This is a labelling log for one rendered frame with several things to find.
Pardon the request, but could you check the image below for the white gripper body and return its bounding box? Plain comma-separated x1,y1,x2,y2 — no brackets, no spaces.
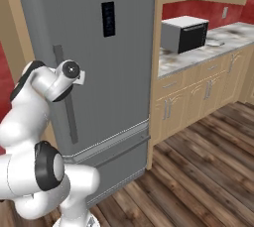
74,70,87,86

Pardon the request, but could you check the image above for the grey fridge door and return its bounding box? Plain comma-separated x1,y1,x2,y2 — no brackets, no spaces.
14,0,158,160

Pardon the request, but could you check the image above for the tan fridge housing panel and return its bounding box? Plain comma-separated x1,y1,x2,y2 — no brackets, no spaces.
0,0,36,85

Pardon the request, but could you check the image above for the white plate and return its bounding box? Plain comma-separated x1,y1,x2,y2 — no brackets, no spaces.
205,39,226,48

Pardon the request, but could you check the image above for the grey freezer drawer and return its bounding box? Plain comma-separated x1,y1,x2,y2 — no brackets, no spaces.
62,119,152,208

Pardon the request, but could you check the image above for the tan base cupboard run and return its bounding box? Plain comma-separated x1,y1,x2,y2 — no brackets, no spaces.
150,44,254,147

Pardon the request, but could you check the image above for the white microwave oven black door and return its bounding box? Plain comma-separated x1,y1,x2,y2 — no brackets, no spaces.
160,15,210,56

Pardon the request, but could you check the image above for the dark grey fridge door handle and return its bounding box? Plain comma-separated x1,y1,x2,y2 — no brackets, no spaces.
52,44,80,146

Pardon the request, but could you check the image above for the grey freezer drawer handle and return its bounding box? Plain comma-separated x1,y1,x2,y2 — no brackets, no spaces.
88,134,153,170

